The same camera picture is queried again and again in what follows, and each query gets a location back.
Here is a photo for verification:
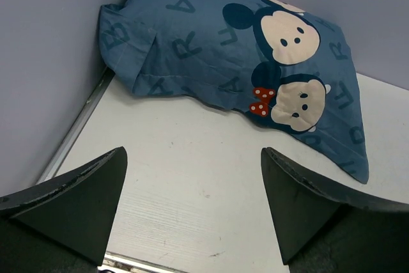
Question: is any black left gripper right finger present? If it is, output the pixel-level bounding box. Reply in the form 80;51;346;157
261;148;408;265

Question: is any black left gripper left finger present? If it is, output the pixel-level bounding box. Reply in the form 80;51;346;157
1;147;128;266

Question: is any blue cartoon print pillowcase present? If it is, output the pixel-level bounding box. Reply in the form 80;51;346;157
98;0;369;183

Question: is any aluminium table edge rail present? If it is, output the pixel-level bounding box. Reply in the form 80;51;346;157
36;68;114;184

